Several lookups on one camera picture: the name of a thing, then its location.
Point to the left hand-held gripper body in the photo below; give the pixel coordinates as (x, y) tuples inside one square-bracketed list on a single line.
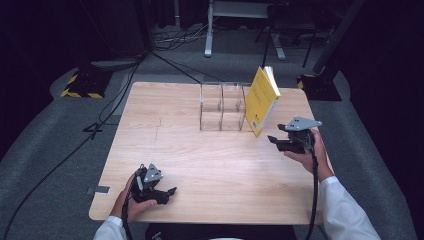
[(148, 185)]

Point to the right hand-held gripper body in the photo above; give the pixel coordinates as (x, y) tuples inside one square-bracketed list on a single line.
[(300, 135)]

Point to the yellow book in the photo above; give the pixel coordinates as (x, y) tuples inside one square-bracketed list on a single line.
[(261, 100)]

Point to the clear acrylic book rack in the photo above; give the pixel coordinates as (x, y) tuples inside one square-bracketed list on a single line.
[(220, 106)]

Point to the person's left hand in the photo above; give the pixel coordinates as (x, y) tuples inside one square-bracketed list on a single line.
[(133, 208)]

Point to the person's right hand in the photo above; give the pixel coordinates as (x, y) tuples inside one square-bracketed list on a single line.
[(316, 160)]

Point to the grey floor tape strip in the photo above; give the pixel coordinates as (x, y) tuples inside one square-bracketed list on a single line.
[(98, 190)]

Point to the black yellow striped stand base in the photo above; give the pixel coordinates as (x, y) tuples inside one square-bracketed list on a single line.
[(85, 83), (320, 88)]

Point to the person's dark lap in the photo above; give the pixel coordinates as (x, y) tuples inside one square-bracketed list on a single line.
[(220, 232)]

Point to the black tripod stand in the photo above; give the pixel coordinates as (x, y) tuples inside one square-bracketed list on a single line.
[(266, 43)]

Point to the white metal desk frame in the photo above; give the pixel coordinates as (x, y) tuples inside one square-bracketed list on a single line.
[(209, 33)]

